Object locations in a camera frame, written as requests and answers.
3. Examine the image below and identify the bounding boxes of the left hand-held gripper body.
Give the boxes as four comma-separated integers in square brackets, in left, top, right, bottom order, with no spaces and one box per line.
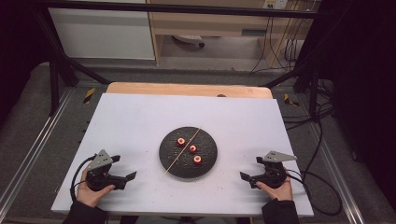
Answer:
[85,149,120,191]

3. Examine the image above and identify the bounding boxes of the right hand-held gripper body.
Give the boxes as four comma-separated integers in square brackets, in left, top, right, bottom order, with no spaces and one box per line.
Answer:
[262,150,298,189]

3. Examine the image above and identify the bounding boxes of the bamboo skewer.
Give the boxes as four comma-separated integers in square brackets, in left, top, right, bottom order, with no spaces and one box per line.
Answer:
[163,127,202,175]

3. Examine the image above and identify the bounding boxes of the black round plate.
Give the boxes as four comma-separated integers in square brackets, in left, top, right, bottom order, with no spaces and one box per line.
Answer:
[158,126,219,179]

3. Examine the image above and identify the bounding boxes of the person's right hand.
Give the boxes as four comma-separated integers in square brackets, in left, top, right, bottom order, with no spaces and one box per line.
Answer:
[255,169,293,202]

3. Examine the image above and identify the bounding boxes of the person's left hand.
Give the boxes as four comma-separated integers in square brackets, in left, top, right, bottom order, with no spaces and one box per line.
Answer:
[76,169,116,208]

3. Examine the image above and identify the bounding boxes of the white board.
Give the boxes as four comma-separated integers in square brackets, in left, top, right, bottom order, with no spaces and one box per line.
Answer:
[50,92,315,217]

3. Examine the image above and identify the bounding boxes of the wooden table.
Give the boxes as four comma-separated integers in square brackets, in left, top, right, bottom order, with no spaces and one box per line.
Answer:
[106,81,274,100]

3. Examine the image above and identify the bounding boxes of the white cabinet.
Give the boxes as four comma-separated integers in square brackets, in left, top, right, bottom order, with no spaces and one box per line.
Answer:
[48,0,156,61]

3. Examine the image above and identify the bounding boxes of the black curtain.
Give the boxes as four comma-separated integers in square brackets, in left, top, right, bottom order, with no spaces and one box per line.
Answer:
[311,0,396,216]
[0,0,52,125]

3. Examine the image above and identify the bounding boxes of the white power strip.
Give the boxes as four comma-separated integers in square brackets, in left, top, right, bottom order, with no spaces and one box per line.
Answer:
[172,34,205,49]

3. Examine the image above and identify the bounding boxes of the wooden desk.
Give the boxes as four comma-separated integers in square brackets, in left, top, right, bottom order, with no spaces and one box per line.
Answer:
[146,0,316,68]

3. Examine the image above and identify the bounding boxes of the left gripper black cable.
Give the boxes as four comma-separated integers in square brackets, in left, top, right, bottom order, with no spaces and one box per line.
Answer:
[69,155,96,203]

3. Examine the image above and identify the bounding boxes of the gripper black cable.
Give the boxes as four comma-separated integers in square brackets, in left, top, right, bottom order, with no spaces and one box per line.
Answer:
[284,168,344,217]
[69,155,96,203]

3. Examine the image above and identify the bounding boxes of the aluminium rail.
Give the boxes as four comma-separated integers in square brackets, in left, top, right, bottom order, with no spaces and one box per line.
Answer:
[306,118,366,224]
[0,88,75,216]

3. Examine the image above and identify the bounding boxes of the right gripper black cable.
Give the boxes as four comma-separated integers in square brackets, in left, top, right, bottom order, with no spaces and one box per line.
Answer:
[284,168,344,217]

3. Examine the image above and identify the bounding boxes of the black floor cables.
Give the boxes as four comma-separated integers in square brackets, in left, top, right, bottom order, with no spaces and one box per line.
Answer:
[281,78,336,132]

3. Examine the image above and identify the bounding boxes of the black metal frame stand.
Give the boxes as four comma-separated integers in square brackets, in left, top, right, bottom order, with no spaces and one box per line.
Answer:
[32,8,112,118]
[262,12,323,122]

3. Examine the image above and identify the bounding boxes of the bundle of black cables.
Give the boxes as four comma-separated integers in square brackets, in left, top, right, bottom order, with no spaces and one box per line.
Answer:
[249,15,308,75]

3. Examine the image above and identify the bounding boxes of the white wall socket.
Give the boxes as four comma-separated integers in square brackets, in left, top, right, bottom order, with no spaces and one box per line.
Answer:
[262,0,289,9]

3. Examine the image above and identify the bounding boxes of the black metal frame bar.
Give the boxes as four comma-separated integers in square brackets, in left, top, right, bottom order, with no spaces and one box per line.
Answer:
[32,0,321,20]

